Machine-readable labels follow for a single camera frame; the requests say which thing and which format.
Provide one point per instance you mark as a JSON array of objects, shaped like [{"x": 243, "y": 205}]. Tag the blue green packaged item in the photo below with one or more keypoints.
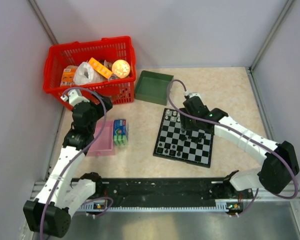
[{"x": 120, "y": 132}]

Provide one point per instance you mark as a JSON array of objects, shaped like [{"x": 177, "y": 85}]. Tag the white plastic bag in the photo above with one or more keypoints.
[{"x": 85, "y": 74}]

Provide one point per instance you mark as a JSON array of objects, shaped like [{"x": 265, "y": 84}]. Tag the dark green open box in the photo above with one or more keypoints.
[{"x": 152, "y": 87}]

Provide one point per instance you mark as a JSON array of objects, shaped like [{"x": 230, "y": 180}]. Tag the orange punched cardboard box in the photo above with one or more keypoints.
[{"x": 100, "y": 68}]

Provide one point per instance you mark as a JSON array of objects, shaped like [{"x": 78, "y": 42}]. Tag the red plastic shopping basket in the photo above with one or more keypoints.
[{"x": 121, "y": 91}]

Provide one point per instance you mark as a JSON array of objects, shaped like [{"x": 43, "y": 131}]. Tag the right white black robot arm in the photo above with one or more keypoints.
[{"x": 278, "y": 161}]

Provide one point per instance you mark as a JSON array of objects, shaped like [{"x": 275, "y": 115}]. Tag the black white chess board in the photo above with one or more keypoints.
[{"x": 189, "y": 146}]

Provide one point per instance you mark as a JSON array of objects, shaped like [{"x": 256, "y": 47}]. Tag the pink open drawer box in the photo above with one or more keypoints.
[{"x": 104, "y": 145}]

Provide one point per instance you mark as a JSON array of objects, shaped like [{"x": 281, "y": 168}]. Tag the orange round ball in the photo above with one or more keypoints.
[{"x": 121, "y": 68}]

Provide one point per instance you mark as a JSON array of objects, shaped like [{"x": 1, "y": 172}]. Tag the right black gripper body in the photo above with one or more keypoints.
[{"x": 188, "y": 123}]

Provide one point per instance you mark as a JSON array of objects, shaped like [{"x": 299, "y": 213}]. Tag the small orange carton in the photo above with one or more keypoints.
[{"x": 67, "y": 78}]

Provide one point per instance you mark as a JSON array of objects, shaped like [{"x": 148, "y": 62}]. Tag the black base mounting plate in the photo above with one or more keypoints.
[{"x": 167, "y": 192}]

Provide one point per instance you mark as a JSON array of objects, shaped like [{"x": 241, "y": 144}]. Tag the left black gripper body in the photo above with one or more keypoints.
[{"x": 97, "y": 110}]

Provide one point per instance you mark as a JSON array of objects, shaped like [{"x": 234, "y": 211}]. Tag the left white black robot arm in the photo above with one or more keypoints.
[{"x": 51, "y": 211}]

